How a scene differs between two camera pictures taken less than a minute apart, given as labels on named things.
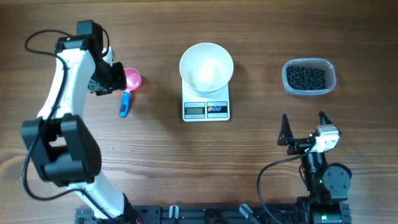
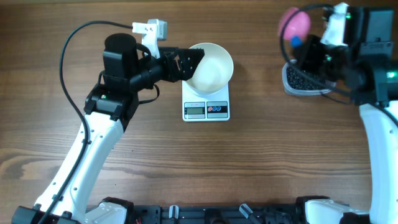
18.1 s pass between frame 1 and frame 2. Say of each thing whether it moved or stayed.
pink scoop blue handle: moved
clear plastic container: stayed
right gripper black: moved
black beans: stayed
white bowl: stayed
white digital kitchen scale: stayed
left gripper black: moved
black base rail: stayed
